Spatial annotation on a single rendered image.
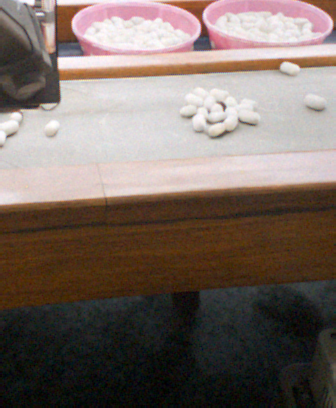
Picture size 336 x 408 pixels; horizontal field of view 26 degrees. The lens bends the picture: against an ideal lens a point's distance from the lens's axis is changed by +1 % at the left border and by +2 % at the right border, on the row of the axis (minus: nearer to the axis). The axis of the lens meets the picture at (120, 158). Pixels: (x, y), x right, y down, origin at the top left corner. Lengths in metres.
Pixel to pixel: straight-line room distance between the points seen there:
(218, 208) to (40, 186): 0.25
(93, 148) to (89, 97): 0.18
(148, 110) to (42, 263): 0.36
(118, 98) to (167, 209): 0.34
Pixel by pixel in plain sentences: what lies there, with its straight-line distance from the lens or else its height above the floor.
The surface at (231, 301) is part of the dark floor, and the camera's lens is 1.99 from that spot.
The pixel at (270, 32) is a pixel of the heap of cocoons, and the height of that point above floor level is 0.74.
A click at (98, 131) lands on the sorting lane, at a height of 0.74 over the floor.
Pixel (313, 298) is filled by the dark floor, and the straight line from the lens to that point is 2.06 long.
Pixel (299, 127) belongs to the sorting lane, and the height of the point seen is 0.74.
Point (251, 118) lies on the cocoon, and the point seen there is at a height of 0.75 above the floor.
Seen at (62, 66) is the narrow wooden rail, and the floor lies 0.76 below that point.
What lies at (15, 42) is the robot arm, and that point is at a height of 1.06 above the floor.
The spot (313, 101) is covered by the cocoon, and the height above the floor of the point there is 0.76.
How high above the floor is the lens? 1.34
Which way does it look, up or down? 32 degrees down
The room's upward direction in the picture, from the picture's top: 2 degrees clockwise
